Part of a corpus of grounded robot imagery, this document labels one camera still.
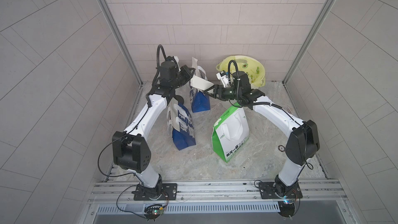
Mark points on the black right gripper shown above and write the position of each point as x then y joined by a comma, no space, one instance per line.
219,88

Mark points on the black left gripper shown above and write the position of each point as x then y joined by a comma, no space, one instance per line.
183,71

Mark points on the green white paper bag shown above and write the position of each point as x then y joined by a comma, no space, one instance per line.
230,132

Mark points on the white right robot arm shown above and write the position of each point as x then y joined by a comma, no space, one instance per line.
303,140

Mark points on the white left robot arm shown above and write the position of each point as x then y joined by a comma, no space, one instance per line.
130,149

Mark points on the blue white paper bag rear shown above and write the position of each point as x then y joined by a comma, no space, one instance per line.
199,101

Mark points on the blue white paper bag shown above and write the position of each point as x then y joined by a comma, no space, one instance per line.
180,125
199,101

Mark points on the blue white paper bag front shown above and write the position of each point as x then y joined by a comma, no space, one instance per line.
180,125

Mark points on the white plastic waste bin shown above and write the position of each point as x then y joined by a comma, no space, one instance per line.
254,70

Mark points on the yellow-green avocado bin liner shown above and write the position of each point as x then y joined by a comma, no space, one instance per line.
223,66

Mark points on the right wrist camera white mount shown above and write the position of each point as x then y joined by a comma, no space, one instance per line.
224,78

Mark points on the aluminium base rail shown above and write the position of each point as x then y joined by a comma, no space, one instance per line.
212,196

